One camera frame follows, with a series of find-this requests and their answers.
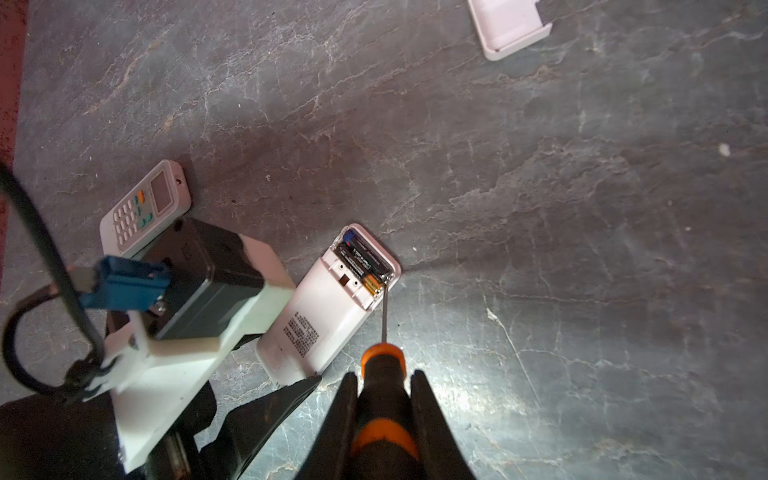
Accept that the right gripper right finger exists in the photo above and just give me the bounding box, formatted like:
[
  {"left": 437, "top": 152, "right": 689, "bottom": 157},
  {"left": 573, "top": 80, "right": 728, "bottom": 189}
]
[{"left": 410, "top": 370, "right": 475, "bottom": 480}]

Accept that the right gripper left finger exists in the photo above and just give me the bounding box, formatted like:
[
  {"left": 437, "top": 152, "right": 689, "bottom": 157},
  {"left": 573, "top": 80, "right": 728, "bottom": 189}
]
[{"left": 295, "top": 372, "right": 358, "bottom": 480}]

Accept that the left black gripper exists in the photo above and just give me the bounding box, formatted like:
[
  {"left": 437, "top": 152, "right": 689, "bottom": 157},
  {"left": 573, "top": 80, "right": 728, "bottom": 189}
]
[{"left": 137, "top": 376, "right": 321, "bottom": 479}]

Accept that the orange black screwdriver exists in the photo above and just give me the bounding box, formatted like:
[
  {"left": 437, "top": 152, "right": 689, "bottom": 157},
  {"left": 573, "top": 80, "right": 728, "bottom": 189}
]
[{"left": 350, "top": 289, "right": 424, "bottom": 479}]

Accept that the white AC remote control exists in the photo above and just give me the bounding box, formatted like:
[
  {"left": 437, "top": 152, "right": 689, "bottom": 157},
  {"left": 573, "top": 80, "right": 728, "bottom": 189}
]
[{"left": 256, "top": 223, "right": 402, "bottom": 386}]

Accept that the blue black AAA battery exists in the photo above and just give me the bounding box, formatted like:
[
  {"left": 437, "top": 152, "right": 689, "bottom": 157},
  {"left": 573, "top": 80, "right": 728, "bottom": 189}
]
[{"left": 342, "top": 229, "right": 392, "bottom": 281}]

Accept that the grey remote control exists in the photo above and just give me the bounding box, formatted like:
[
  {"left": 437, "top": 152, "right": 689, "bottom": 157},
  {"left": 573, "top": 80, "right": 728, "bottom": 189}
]
[{"left": 100, "top": 160, "right": 192, "bottom": 258}]

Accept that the white battery cover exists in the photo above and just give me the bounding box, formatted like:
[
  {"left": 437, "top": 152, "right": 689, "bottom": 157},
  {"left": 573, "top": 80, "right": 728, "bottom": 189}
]
[{"left": 467, "top": 0, "right": 552, "bottom": 61}]

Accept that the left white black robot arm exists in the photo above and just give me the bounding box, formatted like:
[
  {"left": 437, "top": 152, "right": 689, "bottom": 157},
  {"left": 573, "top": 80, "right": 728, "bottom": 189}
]
[{"left": 1, "top": 376, "right": 320, "bottom": 479}]

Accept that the black gold AAA battery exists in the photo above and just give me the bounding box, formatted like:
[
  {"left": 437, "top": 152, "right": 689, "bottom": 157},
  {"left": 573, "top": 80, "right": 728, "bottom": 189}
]
[{"left": 335, "top": 243, "right": 384, "bottom": 297}]

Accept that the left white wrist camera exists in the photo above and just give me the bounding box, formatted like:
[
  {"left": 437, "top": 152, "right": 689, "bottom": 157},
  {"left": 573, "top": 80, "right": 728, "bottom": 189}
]
[{"left": 80, "top": 218, "right": 295, "bottom": 473}]

